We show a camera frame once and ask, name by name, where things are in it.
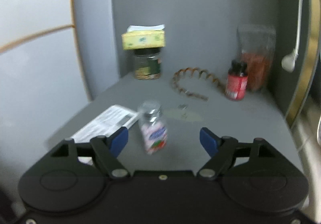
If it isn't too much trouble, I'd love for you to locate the white flat medicine box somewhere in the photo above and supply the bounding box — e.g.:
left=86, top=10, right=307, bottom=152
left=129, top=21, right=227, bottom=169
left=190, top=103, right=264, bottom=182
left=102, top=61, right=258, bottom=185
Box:
left=71, top=105, right=139, bottom=143

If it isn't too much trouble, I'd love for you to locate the red supplement bottle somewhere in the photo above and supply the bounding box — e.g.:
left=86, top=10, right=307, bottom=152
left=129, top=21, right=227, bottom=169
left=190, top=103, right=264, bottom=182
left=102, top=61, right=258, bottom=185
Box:
left=225, top=60, right=248, bottom=101

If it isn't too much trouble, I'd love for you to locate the clear candy jar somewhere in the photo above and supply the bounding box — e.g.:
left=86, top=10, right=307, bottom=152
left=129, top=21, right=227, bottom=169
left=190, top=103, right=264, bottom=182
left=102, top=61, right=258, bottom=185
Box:
left=138, top=100, right=168, bottom=154

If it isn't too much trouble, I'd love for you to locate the yellow tissue box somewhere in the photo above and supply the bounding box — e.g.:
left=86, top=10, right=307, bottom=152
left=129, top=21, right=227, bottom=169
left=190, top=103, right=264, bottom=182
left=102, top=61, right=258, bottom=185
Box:
left=121, top=24, right=165, bottom=50

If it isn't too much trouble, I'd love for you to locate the white charging cable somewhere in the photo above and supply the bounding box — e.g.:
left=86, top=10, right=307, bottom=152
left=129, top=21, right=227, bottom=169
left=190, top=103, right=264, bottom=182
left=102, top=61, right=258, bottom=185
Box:
left=281, top=0, right=321, bottom=73

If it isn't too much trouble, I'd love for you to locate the glass jar black lid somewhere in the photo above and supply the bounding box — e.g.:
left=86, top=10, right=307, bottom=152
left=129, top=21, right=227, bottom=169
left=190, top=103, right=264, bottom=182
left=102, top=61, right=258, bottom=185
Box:
left=133, top=47, right=161, bottom=80

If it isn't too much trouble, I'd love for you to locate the brown spiral hair band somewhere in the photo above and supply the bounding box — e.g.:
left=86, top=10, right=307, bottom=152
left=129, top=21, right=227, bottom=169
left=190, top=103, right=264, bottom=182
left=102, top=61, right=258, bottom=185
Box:
left=170, top=67, right=225, bottom=102

